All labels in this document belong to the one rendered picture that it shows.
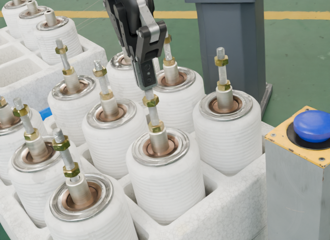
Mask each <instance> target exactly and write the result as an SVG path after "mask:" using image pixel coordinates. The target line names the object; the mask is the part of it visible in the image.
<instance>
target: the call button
mask: <svg viewBox="0 0 330 240"><path fill-rule="evenodd" d="M293 127H294V131H295V132H296V133H297V134H298V135H299V137H300V138H302V139H303V140H305V141H308V142H313V143H319V142H323V141H326V140H327V139H329V138H330V114H329V113H327V112H324V111H319V110H309V111H305V112H302V113H299V114H298V115H297V116H296V117H295V118H294V125H293Z"/></svg>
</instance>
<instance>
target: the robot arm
mask: <svg viewBox="0 0 330 240"><path fill-rule="evenodd" d="M103 5H104V7H105V9H106V11H107V13H108V16H109V18H110V21H111V23H112V25H113V28H114V30H115V33H116V35H117V37H118V40H119V44H120V45H121V46H122V47H125V50H126V51H125V52H126V55H127V56H128V57H129V58H131V64H132V68H133V72H134V76H135V81H136V85H137V86H138V87H139V88H140V89H141V90H148V89H150V88H153V87H155V86H156V85H157V84H158V80H157V75H156V70H155V66H154V61H153V59H154V58H158V57H160V56H161V53H162V49H163V45H164V41H165V36H166V32H167V26H166V23H165V22H164V20H161V21H158V22H155V20H154V15H153V12H154V10H155V6H154V0H103Z"/></svg>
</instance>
